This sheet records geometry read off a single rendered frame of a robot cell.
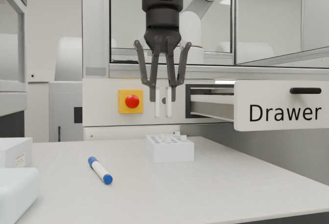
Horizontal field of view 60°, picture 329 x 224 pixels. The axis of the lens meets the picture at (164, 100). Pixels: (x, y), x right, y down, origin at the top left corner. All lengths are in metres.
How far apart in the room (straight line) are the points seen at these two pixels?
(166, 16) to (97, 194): 0.38
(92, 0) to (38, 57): 3.36
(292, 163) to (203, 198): 0.79
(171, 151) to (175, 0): 0.31
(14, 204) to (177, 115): 0.66
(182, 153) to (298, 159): 0.66
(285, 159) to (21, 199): 0.94
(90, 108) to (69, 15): 3.45
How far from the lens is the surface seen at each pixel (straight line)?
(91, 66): 0.89
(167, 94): 0.63
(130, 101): 0.82
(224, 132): 1.00
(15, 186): 0.35
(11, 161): 0.54
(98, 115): 0.89
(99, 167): 0.51
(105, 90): 0.88
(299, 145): 1.17
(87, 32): 0.91
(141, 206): 0.38
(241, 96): 0.63
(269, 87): 0.67
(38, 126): 4.25
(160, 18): 0.62
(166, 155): 0.58
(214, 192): 0.43
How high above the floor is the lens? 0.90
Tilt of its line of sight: 2 degrees down
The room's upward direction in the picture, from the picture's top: straight up
